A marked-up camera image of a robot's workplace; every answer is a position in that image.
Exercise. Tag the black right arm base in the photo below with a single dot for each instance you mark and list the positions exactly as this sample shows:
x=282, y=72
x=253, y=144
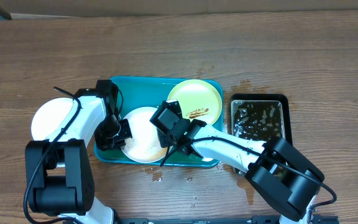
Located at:
x=289, y=193

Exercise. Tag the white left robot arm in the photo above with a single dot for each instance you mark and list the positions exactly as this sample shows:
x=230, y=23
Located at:
x=70, y=124

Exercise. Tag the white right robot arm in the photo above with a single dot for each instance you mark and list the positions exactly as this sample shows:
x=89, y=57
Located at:
x=239, y=153

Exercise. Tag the teal serving tray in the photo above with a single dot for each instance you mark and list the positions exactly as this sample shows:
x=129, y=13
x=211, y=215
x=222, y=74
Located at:
x=148, y=91

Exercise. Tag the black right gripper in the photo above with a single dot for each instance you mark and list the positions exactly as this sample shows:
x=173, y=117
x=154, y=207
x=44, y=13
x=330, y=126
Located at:
x=169, y=140

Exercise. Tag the black water tray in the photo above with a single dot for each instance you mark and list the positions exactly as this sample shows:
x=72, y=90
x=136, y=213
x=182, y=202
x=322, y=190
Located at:
x=259, y=117

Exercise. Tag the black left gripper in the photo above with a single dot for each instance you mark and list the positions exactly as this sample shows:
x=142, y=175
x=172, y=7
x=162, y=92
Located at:
x=105, y=145

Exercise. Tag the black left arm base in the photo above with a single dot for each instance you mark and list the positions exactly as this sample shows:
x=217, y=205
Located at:
x=64, y=182

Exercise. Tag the green rimmed plate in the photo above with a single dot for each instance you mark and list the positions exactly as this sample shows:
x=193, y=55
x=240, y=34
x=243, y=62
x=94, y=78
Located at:
x=198, y=99

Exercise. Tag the black front rail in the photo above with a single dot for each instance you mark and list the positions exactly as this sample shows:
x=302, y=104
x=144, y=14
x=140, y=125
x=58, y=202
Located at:
x=258, y=219

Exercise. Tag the white plate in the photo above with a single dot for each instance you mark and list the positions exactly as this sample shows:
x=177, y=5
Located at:
x=144, y=145
x=49, y=116

